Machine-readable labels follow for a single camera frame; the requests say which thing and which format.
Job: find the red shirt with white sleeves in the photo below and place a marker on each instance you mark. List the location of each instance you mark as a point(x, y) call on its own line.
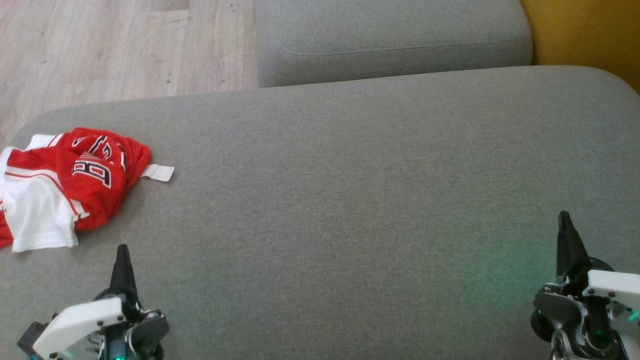
point(100, 200)

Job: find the small grey sofa cushion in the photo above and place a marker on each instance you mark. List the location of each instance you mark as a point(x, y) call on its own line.
point(390, 40)

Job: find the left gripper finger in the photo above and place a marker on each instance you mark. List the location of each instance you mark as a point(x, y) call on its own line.
point(123, 275)

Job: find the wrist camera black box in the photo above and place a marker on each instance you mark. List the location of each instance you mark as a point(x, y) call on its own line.
point(602, 264)
point(31, 337)

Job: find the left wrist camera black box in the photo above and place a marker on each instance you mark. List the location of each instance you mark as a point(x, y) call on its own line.
point(31, 337)

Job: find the large grey sofa seat cushion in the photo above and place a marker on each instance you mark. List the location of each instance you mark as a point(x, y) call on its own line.
point(350, 225)

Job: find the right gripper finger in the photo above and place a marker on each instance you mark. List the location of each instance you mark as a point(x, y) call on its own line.
point(570, 255)

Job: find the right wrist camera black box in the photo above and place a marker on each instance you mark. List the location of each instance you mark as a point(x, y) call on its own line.
point(602, 264)

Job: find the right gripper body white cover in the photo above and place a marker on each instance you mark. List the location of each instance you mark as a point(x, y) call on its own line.
point(610, 287)

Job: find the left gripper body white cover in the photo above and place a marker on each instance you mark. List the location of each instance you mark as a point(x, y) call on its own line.
point(80, 320)

